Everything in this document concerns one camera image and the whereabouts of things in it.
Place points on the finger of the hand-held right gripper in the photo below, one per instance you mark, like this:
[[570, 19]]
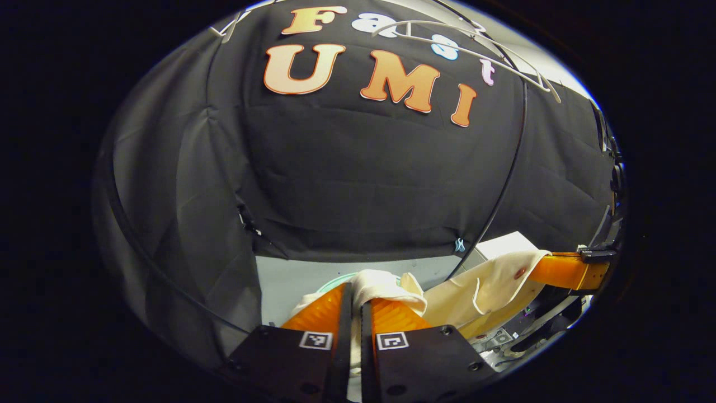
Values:
[[565, 271]]

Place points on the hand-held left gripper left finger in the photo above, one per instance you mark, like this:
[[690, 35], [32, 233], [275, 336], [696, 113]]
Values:
[[340, 364]]

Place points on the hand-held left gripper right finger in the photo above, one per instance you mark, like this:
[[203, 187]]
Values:
[[368, 364]]

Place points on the cream collared shirt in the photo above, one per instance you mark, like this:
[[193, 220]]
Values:
[[492, 285]]

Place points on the green laundry hamper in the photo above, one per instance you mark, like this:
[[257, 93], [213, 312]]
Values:
[[335, 279]]

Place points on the white plastic clothes hanger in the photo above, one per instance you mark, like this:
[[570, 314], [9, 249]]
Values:
[[503, 68], [229, 31]]

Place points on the white box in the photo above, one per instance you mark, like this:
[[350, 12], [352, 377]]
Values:
[[503, 246]]

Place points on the black clothes rail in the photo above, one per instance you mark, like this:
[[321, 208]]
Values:
[[523, 129]]

